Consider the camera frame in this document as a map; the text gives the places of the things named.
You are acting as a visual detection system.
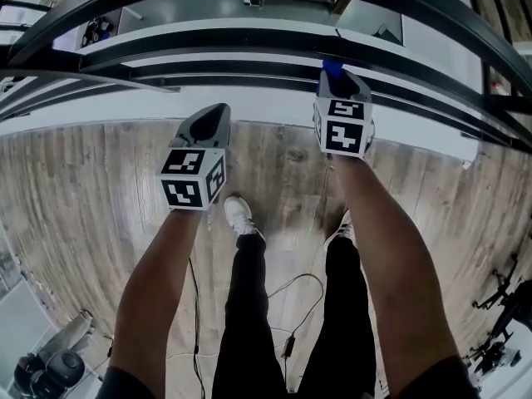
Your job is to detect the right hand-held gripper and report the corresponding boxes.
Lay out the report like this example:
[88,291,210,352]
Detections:
[312,69,376,160]

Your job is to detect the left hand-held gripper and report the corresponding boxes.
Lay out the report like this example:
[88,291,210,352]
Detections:
[155,103,232,213]

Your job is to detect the blue cloth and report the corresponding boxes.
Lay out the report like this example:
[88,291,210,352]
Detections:
[321,59,347,97]

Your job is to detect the wooden-topped black metal railing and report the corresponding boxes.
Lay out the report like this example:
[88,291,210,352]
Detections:
[0,0,532,155]

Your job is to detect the person's right forearm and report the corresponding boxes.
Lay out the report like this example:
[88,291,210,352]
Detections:
[332,154,462,398]

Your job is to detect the person's left forearm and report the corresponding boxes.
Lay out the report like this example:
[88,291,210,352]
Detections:
[108,208,209,384]

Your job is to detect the person's right white shoe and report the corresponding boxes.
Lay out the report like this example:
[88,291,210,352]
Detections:
[323,209,357,251]

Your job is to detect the person's black trousers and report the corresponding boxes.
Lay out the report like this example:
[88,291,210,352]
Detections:
[211,233,390,399]

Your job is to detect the black office chair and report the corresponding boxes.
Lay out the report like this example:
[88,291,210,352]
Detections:
[465,338,523,377]
[472,254,532,348]

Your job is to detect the person's black shirt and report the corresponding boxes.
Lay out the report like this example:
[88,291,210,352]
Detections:
[95,353,483,399]

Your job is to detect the black cable with adapter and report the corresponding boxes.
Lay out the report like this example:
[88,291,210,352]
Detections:
[265,273,326,360]

